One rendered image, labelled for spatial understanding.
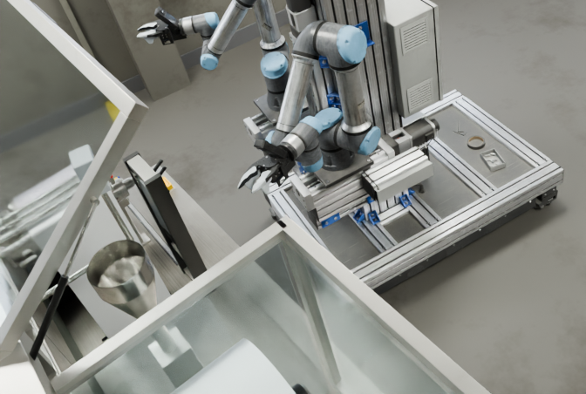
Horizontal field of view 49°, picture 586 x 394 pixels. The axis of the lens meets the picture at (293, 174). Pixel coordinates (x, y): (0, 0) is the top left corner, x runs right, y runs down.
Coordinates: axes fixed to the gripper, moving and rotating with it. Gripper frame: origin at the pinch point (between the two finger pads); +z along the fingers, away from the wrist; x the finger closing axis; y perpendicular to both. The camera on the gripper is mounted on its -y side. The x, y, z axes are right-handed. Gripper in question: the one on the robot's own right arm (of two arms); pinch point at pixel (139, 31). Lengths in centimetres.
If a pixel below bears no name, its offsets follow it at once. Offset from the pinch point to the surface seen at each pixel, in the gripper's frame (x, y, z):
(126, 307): -161, -43, -32
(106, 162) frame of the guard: -159, -90, -48
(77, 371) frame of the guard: -183, -62, -33
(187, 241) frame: -122, -9, -33
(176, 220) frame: -121, -19, -33
